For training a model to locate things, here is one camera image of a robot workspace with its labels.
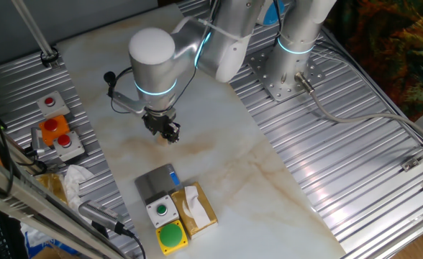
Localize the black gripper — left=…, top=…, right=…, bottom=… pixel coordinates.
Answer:
left=141, top=110, right=181, bottom=144

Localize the gold tissue pack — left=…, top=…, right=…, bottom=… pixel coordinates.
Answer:
left=35, top=173, right=68, bottom=204
left=170, top=181, right=219, bottom=240

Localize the grey box green button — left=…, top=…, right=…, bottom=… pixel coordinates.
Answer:
left=145, top=194, right=180, bottom=230

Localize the grey box red mushroom button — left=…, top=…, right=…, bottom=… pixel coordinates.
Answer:
left=53, top=130, right=86, bottom=162

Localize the yellow box green mushroom button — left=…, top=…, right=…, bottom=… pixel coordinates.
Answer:
left=155, top=219, right=190, bottom=256

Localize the white crumpled tissue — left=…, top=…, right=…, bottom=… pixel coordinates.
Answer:
left=63, top=164, right=96, bottom=213

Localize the orange box red button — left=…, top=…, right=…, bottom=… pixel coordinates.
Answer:
left=38, top=114, right=71, bottom=147

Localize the grey box flat red button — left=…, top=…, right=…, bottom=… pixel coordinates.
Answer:
left=36, top=90, right=71, bottom=119

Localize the small silver device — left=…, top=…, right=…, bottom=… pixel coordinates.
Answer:
left=26, top=127, right=49, bottom=158

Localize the black pole clamp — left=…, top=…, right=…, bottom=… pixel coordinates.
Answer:
left=40, top=46, right=60, bottom=68

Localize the blue white plastic device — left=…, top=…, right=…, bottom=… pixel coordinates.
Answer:
left=256, top=0, right=286, bottom=26

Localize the slanted aluminium pole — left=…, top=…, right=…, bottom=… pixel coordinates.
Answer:
left=12, top=0, right=60, bottom=69

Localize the blue tissue package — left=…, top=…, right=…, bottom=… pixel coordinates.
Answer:
left=19, top=222, right=79, bottom=259

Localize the colourful patterned cloth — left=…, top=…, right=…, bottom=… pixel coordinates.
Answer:
left=322, top=0, right=423, bottom=122

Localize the wrist camera with silver bracket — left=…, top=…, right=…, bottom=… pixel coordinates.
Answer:
left=103, top=71, right=147, bottom=115

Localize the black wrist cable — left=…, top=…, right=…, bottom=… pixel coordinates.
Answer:
left=105, top=66, right=200, bottom=115

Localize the silver ribbed camera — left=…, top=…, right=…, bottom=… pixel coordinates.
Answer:
left=78, top=199, right=126, bottom=237

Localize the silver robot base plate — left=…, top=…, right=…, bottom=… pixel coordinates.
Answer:
left=247, top=46, right=326, bottom=103

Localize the black camera cable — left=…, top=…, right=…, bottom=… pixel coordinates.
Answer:
left=121, top=228, right=147, bottom=259

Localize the aluminium frame beam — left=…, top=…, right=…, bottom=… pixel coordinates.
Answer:
left=0, top=118, right=126, bottom=259

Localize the black cable bundle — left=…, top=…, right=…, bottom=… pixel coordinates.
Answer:
left=0, top=86, right=49, bottom=197

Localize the thick grey base cable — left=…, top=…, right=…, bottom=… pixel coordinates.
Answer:
left=294, top=71, right=423, bottom=145

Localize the small metal corner bracket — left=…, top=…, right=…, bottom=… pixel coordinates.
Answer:
left=401, top=157, right=421, bottom=173

